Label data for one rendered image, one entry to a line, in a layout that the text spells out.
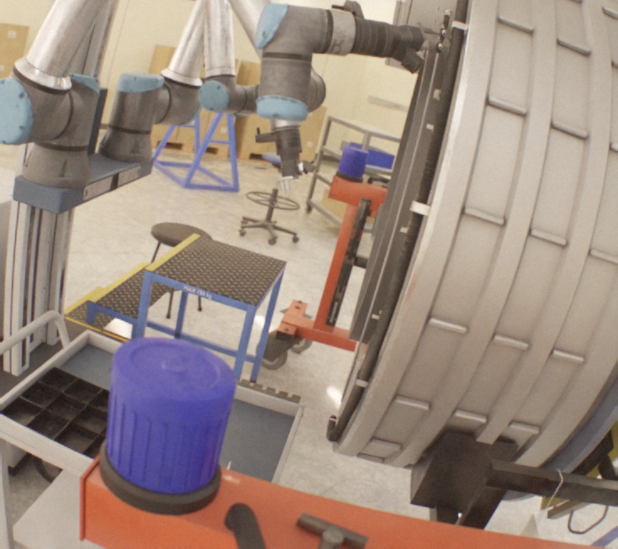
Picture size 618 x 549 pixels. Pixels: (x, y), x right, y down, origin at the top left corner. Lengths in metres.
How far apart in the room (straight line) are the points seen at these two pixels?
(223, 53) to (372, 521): 1.38
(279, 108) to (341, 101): 9.47
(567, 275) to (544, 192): 0.14
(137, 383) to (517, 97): 0.72
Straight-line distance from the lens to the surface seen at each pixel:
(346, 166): 2.66
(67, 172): 1.45
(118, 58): 8.87
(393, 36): 1.11
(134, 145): 1.86
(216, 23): 1.74
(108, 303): 2.30
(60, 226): 1.93
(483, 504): 1.01
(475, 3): 1.04
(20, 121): 1.25
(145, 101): 1.85
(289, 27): 1.04
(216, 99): 1.68
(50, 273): 2.00
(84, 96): 1.42
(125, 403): 0.52
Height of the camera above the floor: 1.37
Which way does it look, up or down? 15 degrees down
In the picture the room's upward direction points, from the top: 14 degrees clockwise
